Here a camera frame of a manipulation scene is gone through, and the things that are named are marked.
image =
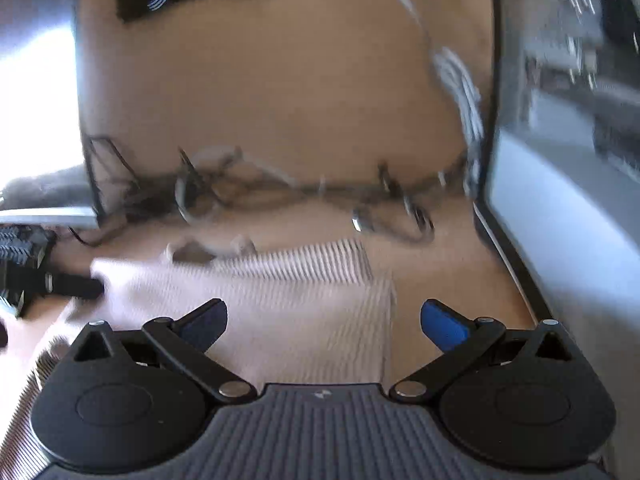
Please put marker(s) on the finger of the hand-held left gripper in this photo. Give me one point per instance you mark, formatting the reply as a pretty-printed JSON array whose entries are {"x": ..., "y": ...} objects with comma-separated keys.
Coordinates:
[{"x": 75, "y": 286}]

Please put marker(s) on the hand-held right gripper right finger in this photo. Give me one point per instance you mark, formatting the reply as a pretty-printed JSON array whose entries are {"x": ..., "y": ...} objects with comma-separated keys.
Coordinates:
[{"x": 445, "y": 330}]

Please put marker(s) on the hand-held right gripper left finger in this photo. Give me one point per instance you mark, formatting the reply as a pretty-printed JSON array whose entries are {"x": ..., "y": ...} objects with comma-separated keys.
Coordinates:
[{"x": 202, "y": 327}]

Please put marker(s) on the beige striped garment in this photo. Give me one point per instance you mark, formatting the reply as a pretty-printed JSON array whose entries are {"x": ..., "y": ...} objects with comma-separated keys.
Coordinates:
[{"x": 300, "y": 300}]

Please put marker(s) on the white computer case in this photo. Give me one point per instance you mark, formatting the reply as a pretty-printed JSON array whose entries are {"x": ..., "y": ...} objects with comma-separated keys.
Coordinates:
[{"x": 565, "y": 210}]

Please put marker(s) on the black curved monitor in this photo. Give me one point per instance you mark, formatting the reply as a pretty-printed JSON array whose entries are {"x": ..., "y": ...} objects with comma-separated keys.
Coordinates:
[{"x": 37, "y": 60}]

